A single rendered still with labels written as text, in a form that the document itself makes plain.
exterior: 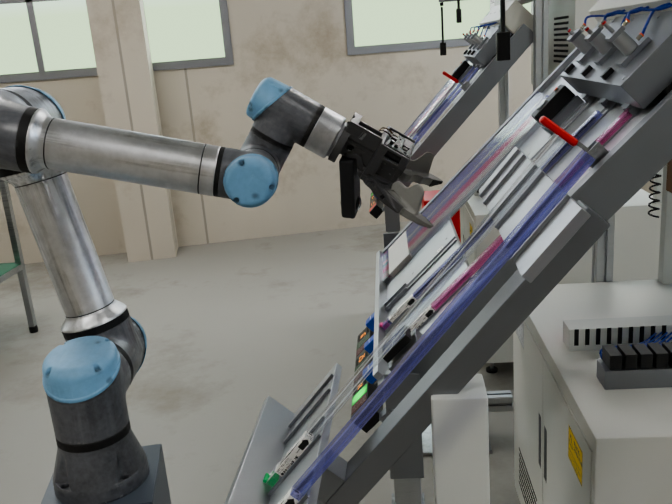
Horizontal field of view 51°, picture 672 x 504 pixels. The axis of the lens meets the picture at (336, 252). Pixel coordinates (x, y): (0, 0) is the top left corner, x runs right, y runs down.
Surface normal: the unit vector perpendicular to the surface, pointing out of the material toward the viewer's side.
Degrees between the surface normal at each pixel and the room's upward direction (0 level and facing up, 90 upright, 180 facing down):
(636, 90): 90
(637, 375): 90
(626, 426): 0
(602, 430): 0
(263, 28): 90
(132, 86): 90
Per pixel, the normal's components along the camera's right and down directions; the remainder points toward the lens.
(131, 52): 0.15, 0.26
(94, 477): 0.16, -0.04
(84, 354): -0.07, -0.92
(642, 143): -0.06, 0.28
